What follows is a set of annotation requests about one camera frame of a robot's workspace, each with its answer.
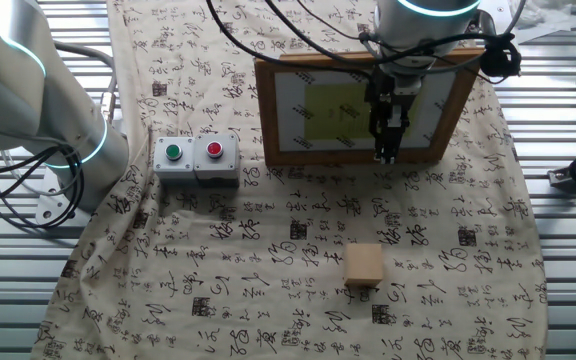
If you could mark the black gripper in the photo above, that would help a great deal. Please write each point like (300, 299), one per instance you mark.
(393, 92)

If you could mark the light wooden block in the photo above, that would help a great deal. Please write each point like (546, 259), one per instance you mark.
(363, 265)

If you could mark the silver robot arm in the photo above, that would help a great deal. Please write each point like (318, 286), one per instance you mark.
(18, 100)

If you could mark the beige calligraphy print cloth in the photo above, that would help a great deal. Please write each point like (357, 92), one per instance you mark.
(268, 240)

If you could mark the grey box red button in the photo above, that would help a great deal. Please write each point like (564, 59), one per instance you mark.
(216, 160)

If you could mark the white crumpled paper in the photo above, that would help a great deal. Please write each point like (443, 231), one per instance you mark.
(548, 17)

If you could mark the grey box green button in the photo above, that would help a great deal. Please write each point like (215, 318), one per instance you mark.
(173, 160)

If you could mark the wooden picture frame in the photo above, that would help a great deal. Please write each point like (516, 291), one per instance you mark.
(268, 110)

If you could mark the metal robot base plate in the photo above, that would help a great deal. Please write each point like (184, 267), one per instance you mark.
(50, 207)

